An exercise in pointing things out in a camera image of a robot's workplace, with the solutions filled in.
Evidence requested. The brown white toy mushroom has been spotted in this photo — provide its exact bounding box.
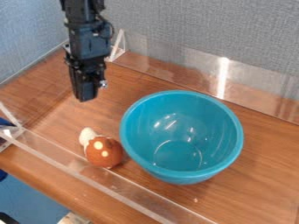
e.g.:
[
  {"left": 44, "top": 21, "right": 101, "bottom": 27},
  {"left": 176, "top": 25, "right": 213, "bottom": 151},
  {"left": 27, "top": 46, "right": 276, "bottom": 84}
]
[{"left": 79, "top": 127, "right": 124, "bottom": 169}]

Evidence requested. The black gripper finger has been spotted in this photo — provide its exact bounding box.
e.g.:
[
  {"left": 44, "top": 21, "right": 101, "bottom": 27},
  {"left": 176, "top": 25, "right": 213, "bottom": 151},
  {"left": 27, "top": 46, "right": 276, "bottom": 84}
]
[
  {"left": 69, "top": 67, "right": 87, "bottom": 102},
  {"left": 85, "top": 69, "right": 108, "bottom": 101}
]

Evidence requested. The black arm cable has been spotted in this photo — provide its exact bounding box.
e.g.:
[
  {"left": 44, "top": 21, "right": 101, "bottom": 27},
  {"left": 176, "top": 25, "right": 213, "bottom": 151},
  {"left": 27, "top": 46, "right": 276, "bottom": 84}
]
[{"left": 95, "top": 14, "right": 117, "bottom": 40}]

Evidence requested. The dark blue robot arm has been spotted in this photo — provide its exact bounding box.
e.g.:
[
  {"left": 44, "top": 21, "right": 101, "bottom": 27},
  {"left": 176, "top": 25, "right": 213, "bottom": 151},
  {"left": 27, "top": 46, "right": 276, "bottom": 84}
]
[{"left": 60, "top": 0, "right": 115, "bottom": 102}]

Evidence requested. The clear acrylic corner bracket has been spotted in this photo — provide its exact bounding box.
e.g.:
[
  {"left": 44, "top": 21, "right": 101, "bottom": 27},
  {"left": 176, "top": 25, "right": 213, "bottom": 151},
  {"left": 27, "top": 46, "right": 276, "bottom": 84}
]
[{"left": 105, "top": 29, "right": 127, "bottom": 62}]

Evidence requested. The blue plastic bowl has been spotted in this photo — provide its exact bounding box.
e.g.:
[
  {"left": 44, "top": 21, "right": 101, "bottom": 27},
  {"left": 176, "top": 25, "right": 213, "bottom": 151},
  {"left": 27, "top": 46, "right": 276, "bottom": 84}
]
[{"left": 119, "top": 90, "right": 244, "bottom": 185}]

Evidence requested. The clear acrylic front barrier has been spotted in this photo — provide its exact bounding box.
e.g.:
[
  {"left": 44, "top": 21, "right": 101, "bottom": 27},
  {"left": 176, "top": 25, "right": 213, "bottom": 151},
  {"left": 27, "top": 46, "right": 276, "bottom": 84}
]
[{"left": 0, "top": 103, "right": 216, "bottom": 224}]

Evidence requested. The clear acrylic back barrier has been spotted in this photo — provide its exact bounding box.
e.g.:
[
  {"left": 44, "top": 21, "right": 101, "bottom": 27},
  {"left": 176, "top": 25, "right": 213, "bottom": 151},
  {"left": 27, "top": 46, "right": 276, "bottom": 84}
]
[{"left": 113, "top": 30, "right": 299, "bottom": 125}]

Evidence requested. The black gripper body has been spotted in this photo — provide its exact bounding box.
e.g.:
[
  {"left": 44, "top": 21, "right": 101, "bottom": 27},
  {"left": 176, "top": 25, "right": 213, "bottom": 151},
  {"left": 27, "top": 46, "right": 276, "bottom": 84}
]
[{"left": 64, "top": 21, "right": 113, "bottom": 74}]

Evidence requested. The clear acrylic barrier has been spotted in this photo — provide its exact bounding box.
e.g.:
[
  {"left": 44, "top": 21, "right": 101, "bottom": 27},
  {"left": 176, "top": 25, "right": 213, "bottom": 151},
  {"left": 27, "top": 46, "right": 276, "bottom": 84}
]
[
  {"left": 0, "top": 40, "right": 67, "bottom": 87},
  {"left": 0, "top": 103, "right": 216, "bottom": 224},
  {"left": 113, "top": 30, "right": 299, "bottom": 125}
]

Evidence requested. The clear acrylic left barrier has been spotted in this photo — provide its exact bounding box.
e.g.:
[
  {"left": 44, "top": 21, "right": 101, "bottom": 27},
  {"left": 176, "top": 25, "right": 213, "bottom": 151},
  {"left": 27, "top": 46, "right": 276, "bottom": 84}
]
[{"left": 0, "top": 40, "right": 67, "bottom": 87}]

